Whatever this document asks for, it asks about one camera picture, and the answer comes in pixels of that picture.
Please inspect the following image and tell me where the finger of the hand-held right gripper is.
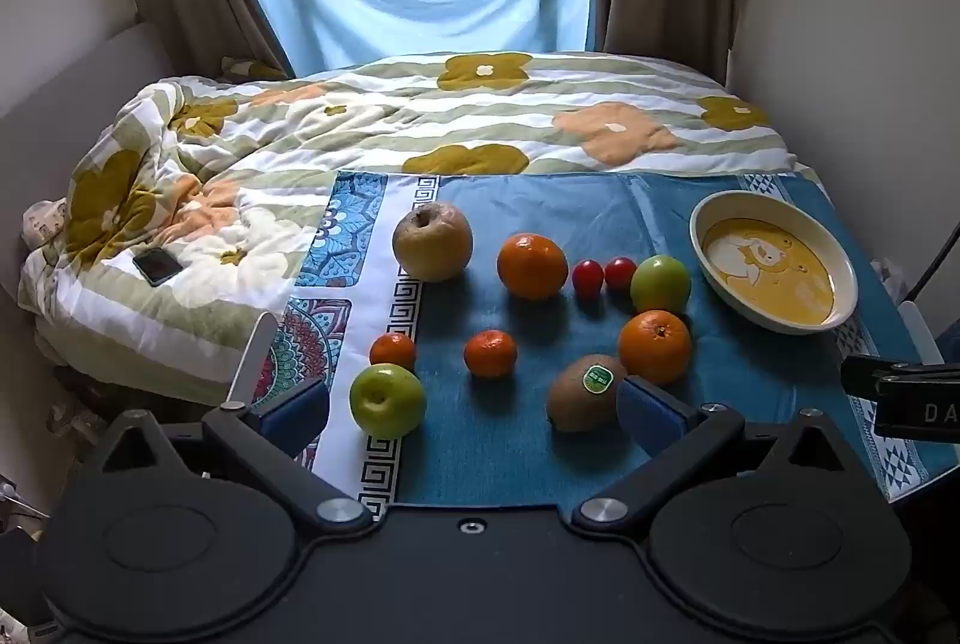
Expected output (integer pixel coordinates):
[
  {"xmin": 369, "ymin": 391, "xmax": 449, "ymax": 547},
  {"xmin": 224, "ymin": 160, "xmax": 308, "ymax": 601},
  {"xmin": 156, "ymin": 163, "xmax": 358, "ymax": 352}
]
[{"xmin": 840, "ymin": 353, "xmax": 960, "ymax": 399}]

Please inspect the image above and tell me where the blue cloth mat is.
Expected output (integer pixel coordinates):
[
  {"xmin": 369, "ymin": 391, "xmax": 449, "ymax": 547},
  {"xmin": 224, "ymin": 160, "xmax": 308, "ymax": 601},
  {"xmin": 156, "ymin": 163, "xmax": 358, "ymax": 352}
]
[{"xmin": 390, "ymin": 171, "xmax": 960, "ymax": 510}]

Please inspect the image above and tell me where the cream bowl with yellow print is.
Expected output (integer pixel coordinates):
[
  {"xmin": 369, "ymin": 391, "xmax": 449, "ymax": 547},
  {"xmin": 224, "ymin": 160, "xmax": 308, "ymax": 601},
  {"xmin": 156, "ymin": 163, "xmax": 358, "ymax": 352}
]
[{"xmin": 688, "ymin": 190, "xmax": 859, "ymax": 336}]

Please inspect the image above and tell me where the green apple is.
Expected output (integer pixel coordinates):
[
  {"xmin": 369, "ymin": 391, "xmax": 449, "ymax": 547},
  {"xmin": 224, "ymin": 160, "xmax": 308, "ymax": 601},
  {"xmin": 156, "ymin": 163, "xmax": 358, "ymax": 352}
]
[
  {"xmin": 630, "ymin": 254, "xmax": 692, "ymax": 316},
  {"xmin": 349, "ymin": 363, "xmax": 428, "ymax": 441}
]

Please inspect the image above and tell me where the orange with stem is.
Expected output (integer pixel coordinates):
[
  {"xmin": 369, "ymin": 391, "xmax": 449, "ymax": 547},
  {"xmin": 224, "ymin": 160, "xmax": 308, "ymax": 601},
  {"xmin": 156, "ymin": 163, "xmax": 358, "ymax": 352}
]
[{"xmin": 619, "ymin": 309, "xmax": 693, "ymax": 388}]

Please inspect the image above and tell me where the mandala patterned tablecloth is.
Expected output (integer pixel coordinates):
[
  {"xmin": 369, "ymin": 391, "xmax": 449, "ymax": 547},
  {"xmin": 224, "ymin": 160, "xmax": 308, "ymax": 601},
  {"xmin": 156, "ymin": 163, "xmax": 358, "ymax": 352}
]
[{"xmin": 251, "ymin": 170, "xmax": 443, "ymax": 525}]

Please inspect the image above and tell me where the black cable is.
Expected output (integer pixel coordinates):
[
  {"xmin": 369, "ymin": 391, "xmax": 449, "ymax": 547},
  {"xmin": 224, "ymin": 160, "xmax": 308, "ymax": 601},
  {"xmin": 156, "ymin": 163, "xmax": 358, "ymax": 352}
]
[{"xmin": 904, "ymin": 205, "xmax": 960, "ymax": 300}]

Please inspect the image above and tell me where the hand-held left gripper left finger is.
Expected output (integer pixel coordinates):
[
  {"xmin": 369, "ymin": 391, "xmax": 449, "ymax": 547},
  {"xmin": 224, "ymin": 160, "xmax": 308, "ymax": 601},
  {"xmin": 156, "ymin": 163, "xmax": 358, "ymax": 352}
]
[{"xmin": 101, "ymin": 378, "xmax": 376, "ymax": 540}]

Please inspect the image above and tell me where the small mandarin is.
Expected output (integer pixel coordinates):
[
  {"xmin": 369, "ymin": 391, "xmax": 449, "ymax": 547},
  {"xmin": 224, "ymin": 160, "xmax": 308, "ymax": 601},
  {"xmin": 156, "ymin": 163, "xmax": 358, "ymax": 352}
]
[
  {"xmin": 463, "ymin": 329, "xmax": 520, "ymax": 379},
  {"xmin": 369, "ymin": 332, "xmax": 418, "ymax": 373}
]

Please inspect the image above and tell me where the floral striped duvet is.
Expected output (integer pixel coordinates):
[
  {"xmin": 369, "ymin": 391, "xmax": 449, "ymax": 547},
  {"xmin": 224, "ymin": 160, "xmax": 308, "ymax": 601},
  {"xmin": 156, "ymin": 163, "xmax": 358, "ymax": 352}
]
[{"xmin": 19, "ymin": 51, "xmax": 800, "ymax": 405}]

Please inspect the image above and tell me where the black smartphone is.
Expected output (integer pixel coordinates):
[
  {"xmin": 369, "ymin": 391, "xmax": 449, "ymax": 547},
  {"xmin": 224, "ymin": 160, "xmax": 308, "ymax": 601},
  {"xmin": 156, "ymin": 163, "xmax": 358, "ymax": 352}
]
[{"xmin": 133, "ymin": 248, "xmax": 185, "ymax": 287}]

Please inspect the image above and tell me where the kiwi with green sticker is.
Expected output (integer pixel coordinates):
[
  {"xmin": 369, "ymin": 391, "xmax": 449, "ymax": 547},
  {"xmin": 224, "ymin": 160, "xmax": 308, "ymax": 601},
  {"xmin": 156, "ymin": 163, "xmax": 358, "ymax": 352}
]
[{"xmin": 546, "ymin": 355, "xmax": 629, "ymax": 433}]

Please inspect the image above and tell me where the white plastic bag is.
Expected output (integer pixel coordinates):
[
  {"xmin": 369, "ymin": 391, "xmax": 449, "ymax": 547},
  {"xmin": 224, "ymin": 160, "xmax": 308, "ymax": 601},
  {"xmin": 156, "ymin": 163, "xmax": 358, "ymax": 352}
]
[{"xmin": 870, "ymin": 257, "xmax": 911, "ymax": 301}]

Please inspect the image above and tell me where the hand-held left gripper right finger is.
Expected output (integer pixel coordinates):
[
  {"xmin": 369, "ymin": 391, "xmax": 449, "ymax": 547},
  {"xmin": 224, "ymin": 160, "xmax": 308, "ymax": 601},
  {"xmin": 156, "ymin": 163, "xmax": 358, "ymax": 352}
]
[{"xmin": 570, "ymin": 376, "xmax": 863, "ymax": 540}]

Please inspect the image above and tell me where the large orange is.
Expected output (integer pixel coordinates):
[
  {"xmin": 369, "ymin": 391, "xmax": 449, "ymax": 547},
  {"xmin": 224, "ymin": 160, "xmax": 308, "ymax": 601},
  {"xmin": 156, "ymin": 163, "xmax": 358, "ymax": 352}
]
[{"xmin": 497, "ymin": 233, "xmax": 569, "ymax": 301}]

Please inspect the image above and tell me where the floral pillow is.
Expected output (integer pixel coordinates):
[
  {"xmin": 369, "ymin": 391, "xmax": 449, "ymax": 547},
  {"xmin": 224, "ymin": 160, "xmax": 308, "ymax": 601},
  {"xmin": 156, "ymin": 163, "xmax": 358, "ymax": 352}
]
[{"xmin": 221, "ymin": 56, "xmax": 290, "ymax": 84}]

